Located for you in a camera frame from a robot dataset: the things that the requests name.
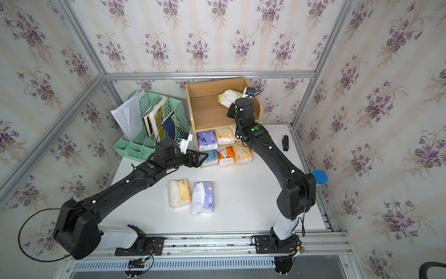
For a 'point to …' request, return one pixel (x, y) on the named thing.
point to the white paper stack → (128, 115)
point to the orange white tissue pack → (229, 159)
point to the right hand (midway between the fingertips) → (237, 102)
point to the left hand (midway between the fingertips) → (203, 155)
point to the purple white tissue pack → (202, 198)
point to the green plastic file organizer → (141, 147)
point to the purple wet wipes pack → (207, 140)
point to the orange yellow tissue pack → (179, 192)
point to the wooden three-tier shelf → (207, 114)
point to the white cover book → (147, 123)
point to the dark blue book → (168, 125)
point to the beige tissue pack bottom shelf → (241, 153)
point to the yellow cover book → (156, 118)
